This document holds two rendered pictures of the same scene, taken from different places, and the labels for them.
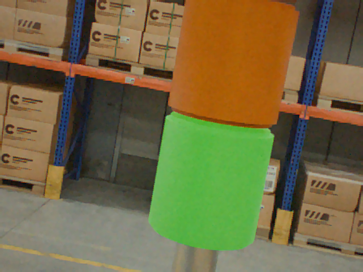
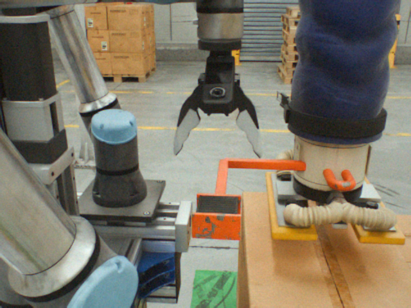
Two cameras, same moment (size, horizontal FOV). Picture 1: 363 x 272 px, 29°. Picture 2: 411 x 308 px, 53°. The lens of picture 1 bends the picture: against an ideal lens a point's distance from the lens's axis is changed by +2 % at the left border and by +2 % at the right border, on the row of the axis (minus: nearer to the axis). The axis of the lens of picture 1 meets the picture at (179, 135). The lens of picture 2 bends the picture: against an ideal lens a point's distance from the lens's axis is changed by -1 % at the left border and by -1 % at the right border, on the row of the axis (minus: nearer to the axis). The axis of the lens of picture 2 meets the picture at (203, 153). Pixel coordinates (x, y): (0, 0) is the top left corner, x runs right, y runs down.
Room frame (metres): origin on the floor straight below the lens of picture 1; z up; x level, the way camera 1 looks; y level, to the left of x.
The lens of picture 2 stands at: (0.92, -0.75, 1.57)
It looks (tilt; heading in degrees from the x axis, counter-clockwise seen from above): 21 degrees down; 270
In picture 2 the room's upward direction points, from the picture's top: straight up
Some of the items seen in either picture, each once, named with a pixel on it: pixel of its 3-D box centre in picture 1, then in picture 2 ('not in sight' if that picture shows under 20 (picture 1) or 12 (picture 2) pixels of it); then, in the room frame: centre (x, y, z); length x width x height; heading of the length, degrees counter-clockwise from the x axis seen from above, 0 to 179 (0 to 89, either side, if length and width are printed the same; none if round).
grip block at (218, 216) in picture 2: not in sight; (217, 215); (0.89, -1.42, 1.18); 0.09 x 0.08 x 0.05; 174
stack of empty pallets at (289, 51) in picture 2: not in sight; (311, 43); (-1.17, -8.82, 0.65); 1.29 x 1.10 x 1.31; 85
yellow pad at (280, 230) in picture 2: not in sight; (288, 196); (0.70, -1.70, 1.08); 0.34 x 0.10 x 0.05; 84
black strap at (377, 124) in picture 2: not in sight; (333, 115); (0.60, -1.69, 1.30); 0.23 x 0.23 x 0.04
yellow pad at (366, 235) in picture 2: not in sight; (363, 199); (0.51, -1.68, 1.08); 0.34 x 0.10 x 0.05; 84
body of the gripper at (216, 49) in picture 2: not in sight; (219, 76); (0.89, -1.45, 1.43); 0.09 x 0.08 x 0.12; 84
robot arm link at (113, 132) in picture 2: not in sight; (115, 138); (1.15, -1.79, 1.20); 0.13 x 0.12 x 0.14; 111
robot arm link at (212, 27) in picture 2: not in sight; (218, 27); (0.89, -1.44, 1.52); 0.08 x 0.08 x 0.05
